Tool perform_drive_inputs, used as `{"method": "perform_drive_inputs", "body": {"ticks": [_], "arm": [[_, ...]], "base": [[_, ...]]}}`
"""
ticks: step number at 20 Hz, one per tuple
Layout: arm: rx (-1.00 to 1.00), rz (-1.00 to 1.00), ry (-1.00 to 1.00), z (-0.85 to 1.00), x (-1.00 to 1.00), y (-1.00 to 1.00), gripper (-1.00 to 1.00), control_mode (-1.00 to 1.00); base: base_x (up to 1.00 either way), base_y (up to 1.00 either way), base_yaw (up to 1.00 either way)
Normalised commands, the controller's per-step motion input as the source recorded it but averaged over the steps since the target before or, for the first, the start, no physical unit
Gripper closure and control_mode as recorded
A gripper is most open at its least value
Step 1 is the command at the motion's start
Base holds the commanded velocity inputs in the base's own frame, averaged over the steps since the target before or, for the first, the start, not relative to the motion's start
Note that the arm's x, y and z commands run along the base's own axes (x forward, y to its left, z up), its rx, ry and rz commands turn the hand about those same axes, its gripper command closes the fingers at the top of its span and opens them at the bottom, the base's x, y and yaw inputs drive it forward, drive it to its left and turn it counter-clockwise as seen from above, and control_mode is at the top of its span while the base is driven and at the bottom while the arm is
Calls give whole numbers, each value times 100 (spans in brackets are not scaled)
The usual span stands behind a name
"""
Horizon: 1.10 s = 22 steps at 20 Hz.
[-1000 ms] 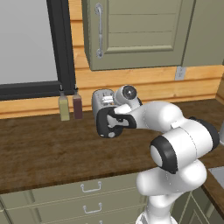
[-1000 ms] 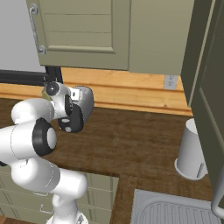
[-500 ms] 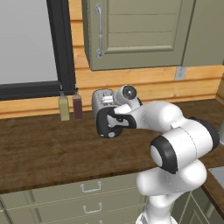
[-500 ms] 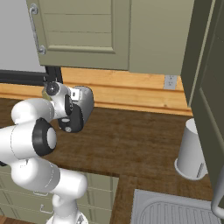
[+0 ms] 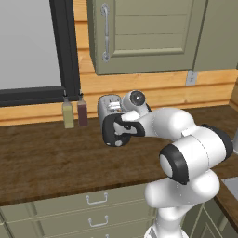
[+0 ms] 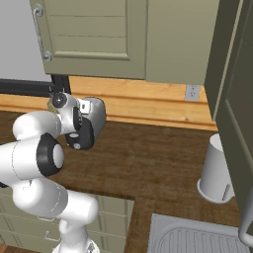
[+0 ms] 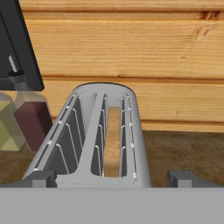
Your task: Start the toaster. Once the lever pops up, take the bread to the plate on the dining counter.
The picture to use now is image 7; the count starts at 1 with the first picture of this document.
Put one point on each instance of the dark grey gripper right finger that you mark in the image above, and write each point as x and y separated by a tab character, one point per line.
182	178

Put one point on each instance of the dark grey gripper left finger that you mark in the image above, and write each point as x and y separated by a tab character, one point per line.
40	178

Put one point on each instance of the grey metal toaster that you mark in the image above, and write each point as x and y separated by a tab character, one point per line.
84	140

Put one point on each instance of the brown bread slice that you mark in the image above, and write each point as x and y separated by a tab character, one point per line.
112	143

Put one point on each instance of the pale yellow liquid glass bottle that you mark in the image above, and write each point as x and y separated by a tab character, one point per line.
8	128

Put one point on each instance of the dark red liquid glass bottle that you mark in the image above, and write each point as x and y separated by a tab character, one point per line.
30	116

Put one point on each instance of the black microwave oven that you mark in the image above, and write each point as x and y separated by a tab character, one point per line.
17	43

